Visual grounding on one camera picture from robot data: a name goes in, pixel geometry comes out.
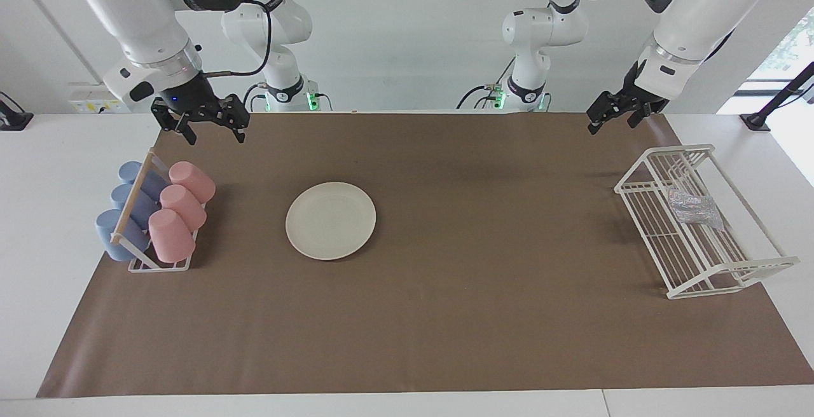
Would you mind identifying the brown table mat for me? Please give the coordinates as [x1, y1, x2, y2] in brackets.
[36, 112, 814, 399]

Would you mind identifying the black left base cable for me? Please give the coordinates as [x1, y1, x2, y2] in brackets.
[456, 56, 516, 111]

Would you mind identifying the pink plastic cup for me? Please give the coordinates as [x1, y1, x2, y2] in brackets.
[169, 161, 216, 205]
[148, 208, 197, 264]
[160, 184, 207, 232]

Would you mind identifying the white wall socket box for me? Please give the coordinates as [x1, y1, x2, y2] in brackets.
[69, 83, 132, 114]

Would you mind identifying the black base cable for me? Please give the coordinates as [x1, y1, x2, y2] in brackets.
[456, 56, 516, 111]
[241, 83, 268, 113]

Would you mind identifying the white wire dish rack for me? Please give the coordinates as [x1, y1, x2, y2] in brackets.
[614, 144, 801, 300]

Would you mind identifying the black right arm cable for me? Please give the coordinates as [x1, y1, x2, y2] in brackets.
[202, 0, 273, 78]

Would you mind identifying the black clamp mount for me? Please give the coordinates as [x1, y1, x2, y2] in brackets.
[0, 91, 34, 132]

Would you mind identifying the black right base cable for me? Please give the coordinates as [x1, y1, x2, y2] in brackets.
[241, 83, 268, 113]

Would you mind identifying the blue plastic cup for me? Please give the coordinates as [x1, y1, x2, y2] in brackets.
[95, 208, 150, 262]
[118, 161, 167, 202]
[111, 183, 160, 230]

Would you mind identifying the cream round plate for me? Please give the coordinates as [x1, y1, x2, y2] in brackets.
[286, 181, 377, 261]

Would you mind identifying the black stand with pole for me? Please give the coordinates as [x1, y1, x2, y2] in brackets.
[740, 61, 814, 132]

